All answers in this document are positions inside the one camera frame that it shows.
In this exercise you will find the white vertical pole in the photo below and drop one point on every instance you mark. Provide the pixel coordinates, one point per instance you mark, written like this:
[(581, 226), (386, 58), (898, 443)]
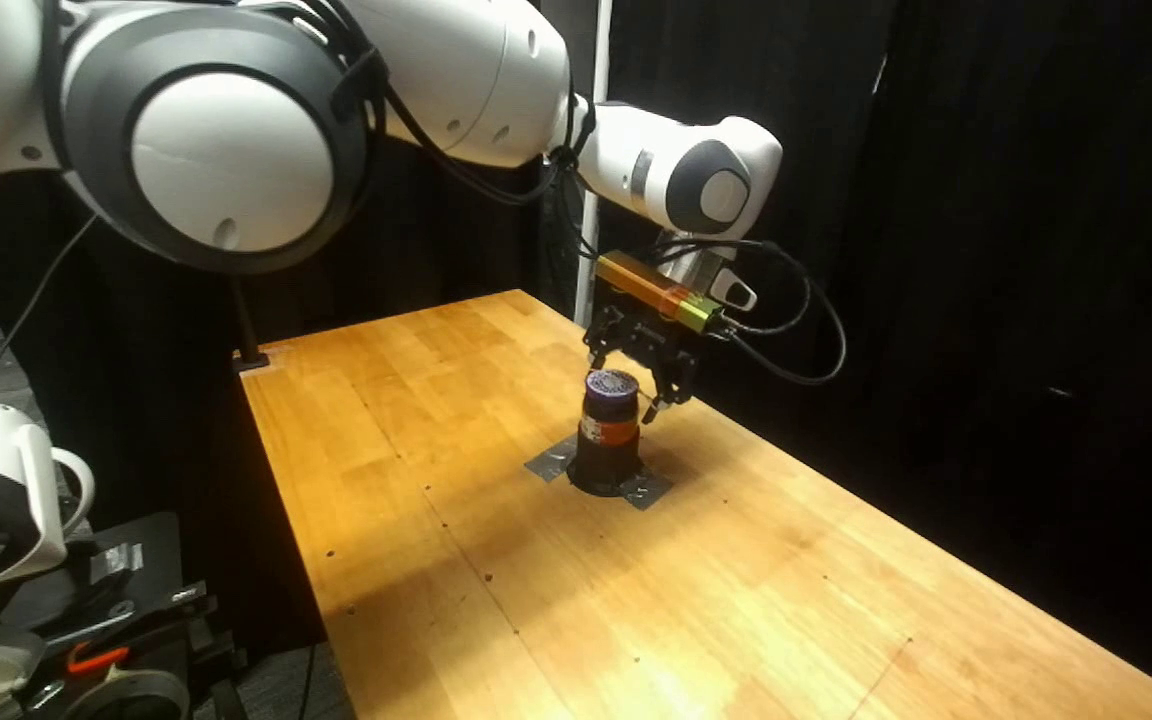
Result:
[(593, 265)]

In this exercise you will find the grey duct tape piece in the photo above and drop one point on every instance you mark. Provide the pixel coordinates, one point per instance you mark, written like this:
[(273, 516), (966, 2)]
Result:
[(548, 463), (646, 488)]

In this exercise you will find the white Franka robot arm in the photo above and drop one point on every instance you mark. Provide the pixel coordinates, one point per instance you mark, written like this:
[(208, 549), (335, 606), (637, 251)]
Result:
[(230, 146)]

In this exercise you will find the black curtain backdrop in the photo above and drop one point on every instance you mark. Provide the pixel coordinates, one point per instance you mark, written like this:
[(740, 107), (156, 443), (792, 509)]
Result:
[(1000, 202)]

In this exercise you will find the small orange clip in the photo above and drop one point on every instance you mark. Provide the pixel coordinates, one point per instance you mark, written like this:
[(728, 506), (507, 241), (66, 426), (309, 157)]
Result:
[(98, 658)]

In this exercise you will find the orange green wrist camera bar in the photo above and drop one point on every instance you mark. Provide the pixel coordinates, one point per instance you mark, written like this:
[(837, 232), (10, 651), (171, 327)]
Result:
[(657, 290)]

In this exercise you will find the black equipment pile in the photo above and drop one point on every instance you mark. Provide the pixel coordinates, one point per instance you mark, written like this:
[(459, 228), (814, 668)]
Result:
[(149, 626)]

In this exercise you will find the dark bottle with purple cap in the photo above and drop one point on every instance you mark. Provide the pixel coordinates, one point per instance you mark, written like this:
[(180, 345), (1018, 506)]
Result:
[(604, 433)]

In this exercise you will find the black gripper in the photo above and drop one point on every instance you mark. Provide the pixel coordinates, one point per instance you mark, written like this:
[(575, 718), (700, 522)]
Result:
[(657, 345)]

